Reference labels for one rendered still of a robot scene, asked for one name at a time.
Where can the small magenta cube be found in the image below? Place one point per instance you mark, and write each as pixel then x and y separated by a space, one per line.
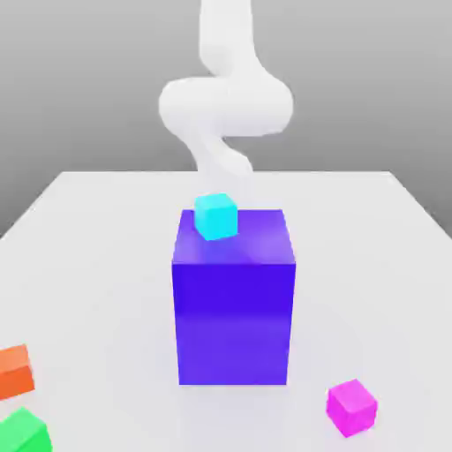
pixel 351 408

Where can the small cyan cube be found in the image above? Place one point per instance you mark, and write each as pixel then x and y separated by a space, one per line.
pixel 216 217

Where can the large purple box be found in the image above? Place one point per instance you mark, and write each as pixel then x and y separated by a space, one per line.
pixel 233 317

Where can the small green cube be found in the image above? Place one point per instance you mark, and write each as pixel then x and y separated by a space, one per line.
pixel 23 432

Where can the small orange cube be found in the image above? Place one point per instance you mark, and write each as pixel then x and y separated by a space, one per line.
pixel 14 374

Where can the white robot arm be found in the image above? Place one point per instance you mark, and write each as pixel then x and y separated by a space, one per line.
pixel 226 106

